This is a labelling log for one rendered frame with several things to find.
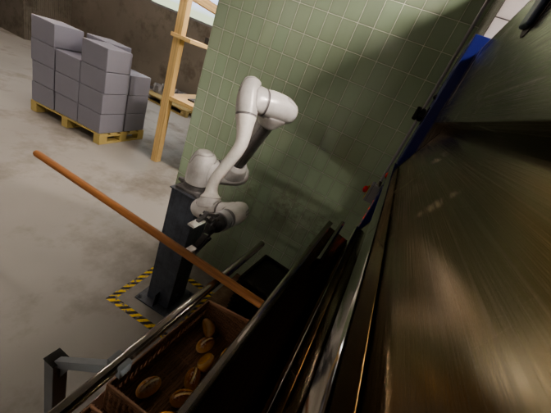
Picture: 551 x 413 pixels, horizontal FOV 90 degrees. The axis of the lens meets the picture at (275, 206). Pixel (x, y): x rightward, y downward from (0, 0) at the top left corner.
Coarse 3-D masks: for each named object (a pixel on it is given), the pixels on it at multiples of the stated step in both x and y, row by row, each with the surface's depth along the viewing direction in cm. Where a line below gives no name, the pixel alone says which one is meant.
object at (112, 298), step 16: (176, 192) 174; (176, 208) 178; (176, 224) 182; (176, 240) 187; (192, 240) 192; (160, 256) 197; (176, 256) 191; (144, 272) 235; (160, 272) 202; (176, 272) 196; (128, 288) 216; (160, 288) 207; (176, 288) 209; (160, 304) 213; (176, 304) 219; (144, 320) 199; (160, 336) 193
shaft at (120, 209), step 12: (36, 156) 116; (60, 168) 113; (72, 180) 111; (96, 192) 108; (108, 204) 106; (120, 204) 107; (132, 216) 103; (144, 228) 101; (168, 240) 99; (180, 252) 97; (192, 252) 98; (204, 264) 95; (216, 276) 93; (240, 288) 91; (252, 300) 90
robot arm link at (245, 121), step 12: (240, 120) 127; (252, 120) 128; (240, 132) 128; (240, 144) 129; (228, 156) 131; (240, 156) 132; (216, 168) 134; (228, 168) 133; (216, 180) 135; (204, 192) 136; (216, 192) 137; (192, 204) 137; (204, 204) 132; (216, 204) 132
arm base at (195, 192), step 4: (180, 176) 182; (180, 180) 181; (184, 180) 174; (176, 184) 174; (180, 184) 175; (184, 184) 174; (188, 184) 172; (180, 188) 174; (184, 188) 173; (188, 188) 173; (192, 188) 172; (196, 188) 173; (200, 188) 174; (204, 188) 176; (188, 192) 173; (192, 192) 173; (196, 192) 173; (200, 192) 175; (196, 196) 171
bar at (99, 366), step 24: (240, 264) 108; (144, 336) 70; (48, 360) 77; (72, 360) 74; (96, 360) 69; (120, 360) 63; (48, 384) 81; (96, 384) 58; (48, 408) 86; (72, 408) 53
